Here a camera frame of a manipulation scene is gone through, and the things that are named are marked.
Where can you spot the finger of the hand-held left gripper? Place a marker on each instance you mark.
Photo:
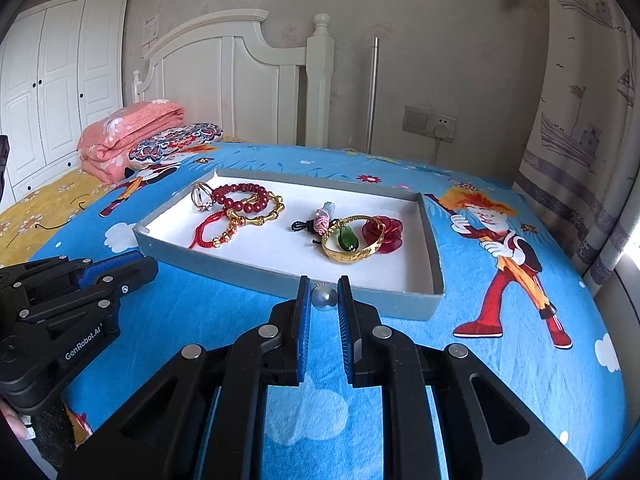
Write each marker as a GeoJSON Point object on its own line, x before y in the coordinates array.
{"type": "Point", "coordinates": [115, 267]}
{"type": "Point", "coordinates": [140, 275]}

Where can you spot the red rose brooch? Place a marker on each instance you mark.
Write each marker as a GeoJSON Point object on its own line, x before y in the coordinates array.
{"type": "Point", "coordinates": [392, 232]}

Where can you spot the yellow bedsheet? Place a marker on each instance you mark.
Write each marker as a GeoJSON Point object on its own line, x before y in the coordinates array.
{"type": "Point", "coordinates": [40, 220]}

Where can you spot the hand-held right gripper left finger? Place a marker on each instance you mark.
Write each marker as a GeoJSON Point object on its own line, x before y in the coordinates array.
{"type": "Point", "coordinates": [302, 330]}

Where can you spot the blue cartoon bedsheet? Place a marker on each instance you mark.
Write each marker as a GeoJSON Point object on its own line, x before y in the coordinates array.
{"type": "Point", "coordinates": [500, 385]}

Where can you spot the person's left hand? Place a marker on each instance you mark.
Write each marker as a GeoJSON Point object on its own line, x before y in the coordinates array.
{"type": "Point", "coordinates": [12, 422]}

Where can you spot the ship print curtain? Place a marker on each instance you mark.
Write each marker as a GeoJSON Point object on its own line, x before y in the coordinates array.
{"type": "Point", "coordinates": [575, 135]}

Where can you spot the patterned pillow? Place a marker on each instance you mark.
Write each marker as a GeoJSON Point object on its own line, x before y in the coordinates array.
{"type": "Point", "coordinates": [175, 142]}

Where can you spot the wall socket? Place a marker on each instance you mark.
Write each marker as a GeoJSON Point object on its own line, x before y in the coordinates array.
{"type": "Point", "coordinates": [451, 122]}

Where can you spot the dark cloth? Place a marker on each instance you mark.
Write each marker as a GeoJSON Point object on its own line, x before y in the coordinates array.
{"type": "Point", "coordinates": [4, 165]}

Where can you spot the pink folded quilt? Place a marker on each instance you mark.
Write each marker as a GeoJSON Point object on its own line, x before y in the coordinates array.
{"type": "Point", "coordinates": [125, 135]}

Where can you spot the paper wall notice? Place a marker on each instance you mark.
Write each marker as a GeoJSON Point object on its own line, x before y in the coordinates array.
{"type": "Point", "coordinates": [150, 30]}

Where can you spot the wall switch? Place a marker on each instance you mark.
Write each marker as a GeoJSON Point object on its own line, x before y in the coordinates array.
{"type": "Point", "coordinates": [417, 119]}

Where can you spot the white wardrobe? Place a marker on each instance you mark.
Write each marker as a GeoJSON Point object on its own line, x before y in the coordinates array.
{"type": "Point", "coordinates": [60, 85]}

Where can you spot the gold bangle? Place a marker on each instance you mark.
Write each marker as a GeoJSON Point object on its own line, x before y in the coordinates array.
{"type": "Point", "coordinates": [350, 258]}

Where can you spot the pale blue and pink charm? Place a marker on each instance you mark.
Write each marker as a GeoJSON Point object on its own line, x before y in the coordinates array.
{"type": "Point", "coordinates": [324, 220]}

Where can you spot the pearl earring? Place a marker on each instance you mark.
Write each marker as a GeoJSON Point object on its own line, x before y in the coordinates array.
{"type": "Point", "coordinates": [323, 301]}

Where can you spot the white bed headboard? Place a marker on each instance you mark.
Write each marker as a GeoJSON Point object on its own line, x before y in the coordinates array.
{"type": "Point", "coordinates": [240, 75]}

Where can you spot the metal pole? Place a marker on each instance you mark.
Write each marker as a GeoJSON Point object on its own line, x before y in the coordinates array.
{"type": "Point", "coordinates": [372, 95]}

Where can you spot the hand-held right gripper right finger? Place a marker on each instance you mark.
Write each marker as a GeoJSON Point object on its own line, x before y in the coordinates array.
{"type": "Point", "coordinates": [345, 330]}

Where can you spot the grey cardboard tray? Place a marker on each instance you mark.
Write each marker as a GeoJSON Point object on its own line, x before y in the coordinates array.
{"type": "Point", "coordinates": [280, 255]}

